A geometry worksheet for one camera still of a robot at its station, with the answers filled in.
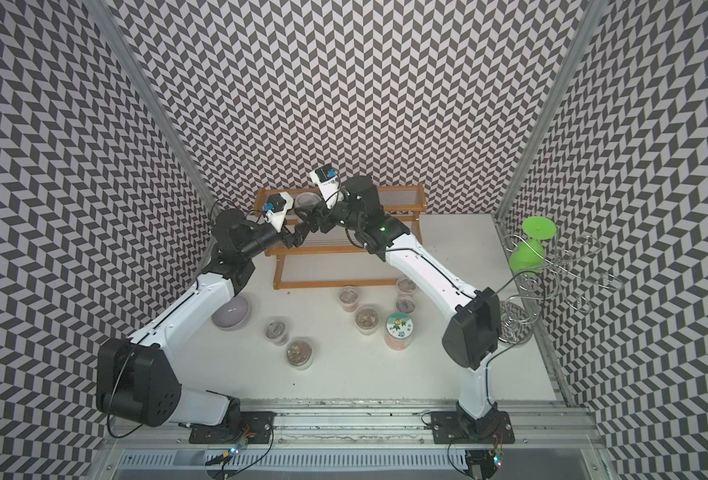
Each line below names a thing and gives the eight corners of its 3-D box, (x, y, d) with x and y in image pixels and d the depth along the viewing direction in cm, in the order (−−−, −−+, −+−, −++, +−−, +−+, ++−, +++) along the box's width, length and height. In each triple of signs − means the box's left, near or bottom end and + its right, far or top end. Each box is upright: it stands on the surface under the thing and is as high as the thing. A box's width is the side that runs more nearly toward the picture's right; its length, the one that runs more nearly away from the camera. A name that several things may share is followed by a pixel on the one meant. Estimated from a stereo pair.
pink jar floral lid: (385, 349, 87) (387, 339, 81) (384, 323, 92) (386, 312, 86) (411, 349, 87) (414, 339, 81) (409, 323, 92) (412, 312, 86)
